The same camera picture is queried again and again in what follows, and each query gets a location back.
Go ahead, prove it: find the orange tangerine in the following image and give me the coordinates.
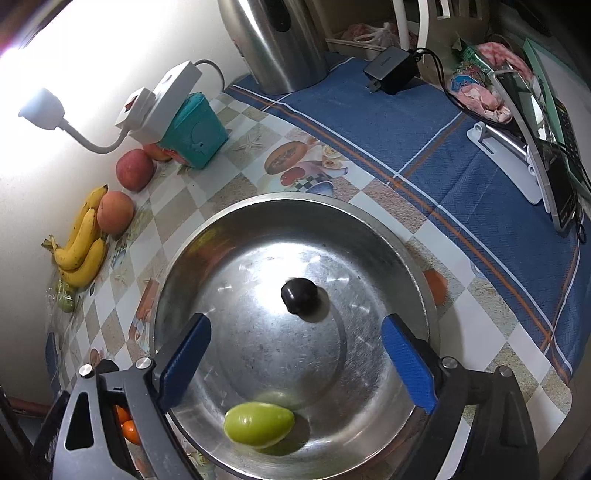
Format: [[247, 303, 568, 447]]
[[114, 405, 131, 425], [121, 420, 141, 445]]

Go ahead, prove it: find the black plum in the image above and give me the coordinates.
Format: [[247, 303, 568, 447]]
[[280, 278, 320, 316]]

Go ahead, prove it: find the checkered fruit print tablecloth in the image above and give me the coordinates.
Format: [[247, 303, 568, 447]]
[[52, 85, 585, 479]]

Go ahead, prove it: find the large steel bowl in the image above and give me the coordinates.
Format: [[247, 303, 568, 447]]
[[150, 193, 439, 479]]

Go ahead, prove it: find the clear bag of green fruit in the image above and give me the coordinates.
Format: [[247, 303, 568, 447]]
[[45, 276, 77, 319]]

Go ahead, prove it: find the yellow banana bunch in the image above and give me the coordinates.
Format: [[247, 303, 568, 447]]
[[42, 185, 108, 288]]

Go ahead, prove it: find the peach coloured apple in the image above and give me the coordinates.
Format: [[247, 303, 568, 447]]
[[97, 191, 134, 237]]

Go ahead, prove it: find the red apple middle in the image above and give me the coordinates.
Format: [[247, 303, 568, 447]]
[[115, 149, 155, 192]]

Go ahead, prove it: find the red apple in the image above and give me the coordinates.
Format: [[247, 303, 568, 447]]
[[142, 144, 171, 162], [115, 149, 155, 192]]

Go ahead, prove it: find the red apple far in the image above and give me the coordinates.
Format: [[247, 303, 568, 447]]
[[142, 144, 171, 162]]

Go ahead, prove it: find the teal plastic box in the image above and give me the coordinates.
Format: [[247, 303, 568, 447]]
[[157, 92, 228, 170]]

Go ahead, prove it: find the blue plaid cloth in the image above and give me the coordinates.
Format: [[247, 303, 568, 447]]
[[226, 54, 590, 381]]

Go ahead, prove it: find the white phone stand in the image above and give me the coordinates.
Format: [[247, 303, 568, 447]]
[[467, 122, 542, 205]]

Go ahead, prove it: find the black smartphone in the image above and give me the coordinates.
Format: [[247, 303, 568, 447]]
[[488, 70, 578, 232]]

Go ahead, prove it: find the pink snack bag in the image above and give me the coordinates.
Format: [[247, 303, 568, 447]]
[[448, 39, 541, 124]]

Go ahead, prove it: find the white gooseneck lamp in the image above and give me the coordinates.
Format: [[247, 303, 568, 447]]
[[18, 88, 129, 154]]

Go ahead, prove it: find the black power adapter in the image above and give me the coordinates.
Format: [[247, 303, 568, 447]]
[[363, 46, 419, 95]]

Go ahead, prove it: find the steel thermos jug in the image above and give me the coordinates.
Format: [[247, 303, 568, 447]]
[[218, 0, 329, 95]]

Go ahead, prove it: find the white shelf rack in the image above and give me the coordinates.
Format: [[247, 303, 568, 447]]
[[310, 0, 490, 67]]

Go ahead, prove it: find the black adapter cable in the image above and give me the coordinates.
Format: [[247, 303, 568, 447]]
[[413, 45, 477, 116]]

